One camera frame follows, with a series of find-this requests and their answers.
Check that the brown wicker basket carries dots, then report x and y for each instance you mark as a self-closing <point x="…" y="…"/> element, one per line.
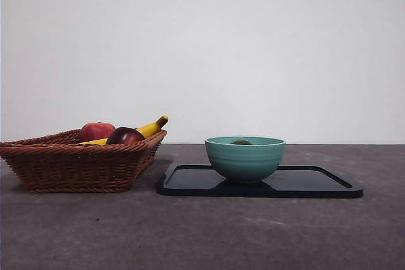
<point x="79" y="169"/>

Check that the red apple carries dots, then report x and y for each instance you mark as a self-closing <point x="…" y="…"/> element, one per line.
<point x="95" y="129"/>

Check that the yellow banana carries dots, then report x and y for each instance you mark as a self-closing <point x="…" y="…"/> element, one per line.
<point x="152" y="127"/>

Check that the teal bowl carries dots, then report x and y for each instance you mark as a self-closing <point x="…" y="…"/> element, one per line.
<point x="245" y="162"/>

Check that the green avocado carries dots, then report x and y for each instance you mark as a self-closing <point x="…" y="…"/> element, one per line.
<point x="240" y="142"/>

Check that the dark red plum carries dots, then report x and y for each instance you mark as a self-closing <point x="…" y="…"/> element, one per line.
<point x="126" y="135"/>

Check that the dark green tray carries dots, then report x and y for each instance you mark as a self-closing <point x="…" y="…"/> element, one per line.
<point x="300" y="184"/>

